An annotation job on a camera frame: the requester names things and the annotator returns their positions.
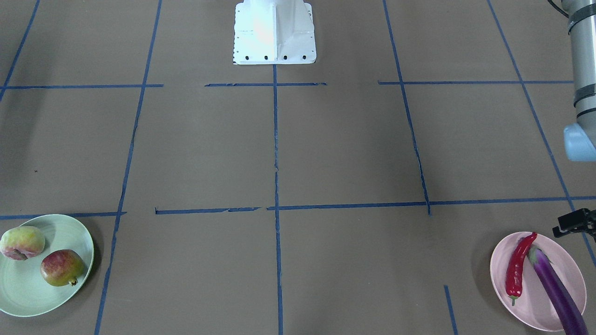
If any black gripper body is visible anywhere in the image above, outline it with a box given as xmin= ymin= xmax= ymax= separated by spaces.
xmin=553 ymin=208 xmax=596 ymax=240

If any red chili pepper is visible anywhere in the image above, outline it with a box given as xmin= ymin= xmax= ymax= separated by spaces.
xmin=504 ymin=232 xmax=538 ymax=307

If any purple eggplant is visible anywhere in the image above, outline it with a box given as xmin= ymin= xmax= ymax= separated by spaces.
xmin=528 ymin=245 xmax=589 ymax=335

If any red-yellow pomegranate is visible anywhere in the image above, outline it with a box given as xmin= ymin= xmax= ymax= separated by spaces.
xmin=39 ymin=249 xmax=87 ymax=287

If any pink-yellow peach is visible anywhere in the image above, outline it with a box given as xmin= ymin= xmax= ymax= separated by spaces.
xmin=0 ymin=226 xmax=46 ymax=261

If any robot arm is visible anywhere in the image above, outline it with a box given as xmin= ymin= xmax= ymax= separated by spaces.
xmin=549 ymin=0 xmax=596 ymax=162

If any pink plate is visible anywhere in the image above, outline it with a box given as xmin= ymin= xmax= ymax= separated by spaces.
xmin=489 ymin=231 xmax=587 ymax=332

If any green plate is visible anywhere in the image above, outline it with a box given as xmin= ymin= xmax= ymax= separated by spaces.
xmin=0 ymin=214 xmax=95 ymax=317

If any white camera stand base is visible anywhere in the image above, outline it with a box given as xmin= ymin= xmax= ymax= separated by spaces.
xmin=233 ymin=0 xmax=317 ymax=65

